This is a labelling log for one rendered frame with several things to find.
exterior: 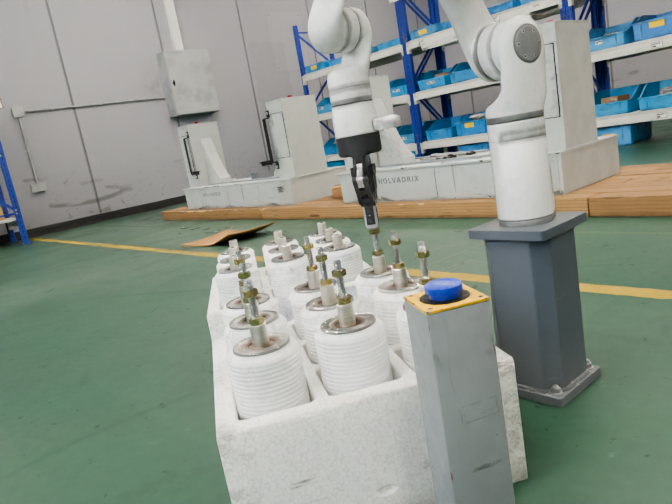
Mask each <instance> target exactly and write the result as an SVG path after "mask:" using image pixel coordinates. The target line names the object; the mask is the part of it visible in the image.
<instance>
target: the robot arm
mask: <svg viewBox="0 0 672 504"><path fill-rule="evenodd" d="M439 2H440V4H441V5H442V7H443V9H444V11H445V13H446V15H447V17H448V19H449V21H450V23H451V25H452V28H453V30H454V32H455V34H456V37H457V39H458V41H459V44H460V46H461V48H462V50H463V53H464V55H465V57H466V59H467V61H468V63H469V65H470V67H471V69H472V70H473V72H474V73H475V74H476V75H477V76H478V77H479V78H480V79H482V80H484V81H486V82H498V81H501V92H500V94H499V96H498V98H497V99H496V100H495V102H494V103H492V104H491V105H490V106H489V107H488V108H487V109H486V113H485V114H486V124H487V132H488V141H489V148H490V157H491V165H492V173H493V182H494V190H495V198H496V207H497V215H498V223H499V225H500V226H503V227H524V226H532V225H538V224H543V223H547V222H550V221H552V220H554V218H555V215H556V210H555V200H554V190H553V180H552V170H551V162H550V161H549V157H548V147H547V137H546V128H545V118H544V116H543V115H544V103H545V100H546V94H547V84H546V62H545V47H544V40H543V36H542V33H541V30H540V28H539V26H538V24H537V23H536V22H535V21H534V20H533V19H532V18H531V17H529V16H526V15H517V16H513V17H510V18H507V19H504V20H501V21H499V22H495V21H494V20H493V18H492V17H491V15H490V13H489V11H488V10H487V8H486V6H485V4H484V1H483V0H439ZM345 3H346V0H314V1H313V5H312V8H311V11H310V15H309V20H308V34H309V39H310V42H311V44H312V46H313V47H314V48H315V49H316V50H317V51H318V52H320V53H324V54H333V53H342V59H341V66H340V68H338V69H336V70H334V71H332V72H330V74H329V75H328V78H327V83H328V90H329V96H330V101H331V107H332V120H333V127H334V133H335V138H336V144H337V150H338V155H339V157H340V158H348V157H351V158H352V159H353V161H352V162H353V168H350V172H351V177H352V183H353V186H354V189H355V192H356V196H357V199H358V203H359V205H361V207H363V213H364V219H365V225H366V228H368V229H370V228H376V227H378V225H379V217H378V211H377V205H376V203H377V197H378V194H377V181H376V165H375V163H371V159H370V154H371V153H375V152H379V151H381V149H382V144H381V138H380V132H379V130H381V129H388V128H393V127H394V128H396V127H399V126H402V123H401V118H400V116H399V115H388V116H385V117H382V118H377V114H376V110H375V107H374V104H373V101H372V100H373V99H372V93H371V87H370V81H369V67H370V55H371V42H372V33H371V26H370V23H369V20H368V18H367V17H366V15H365V14H364V12H363V11H362V10H360V9H358V8H355V7H344V6H345Z"/></svg>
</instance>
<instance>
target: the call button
mask: <svg viewBox="0 0 672 504"><path fill-rule="evenodd" d="M462 289H463V286H462V281H461V280H459V279H457V278H440V279H435V280H432V281H429V282H428V283H426V284H425V285H424V291H425V294H427V295H429V298H430V299H431V300H435V301H444V300H450V299H454V298H456V297H458V296H459V295H460V292H459V291H461V290H462Z"/></svg>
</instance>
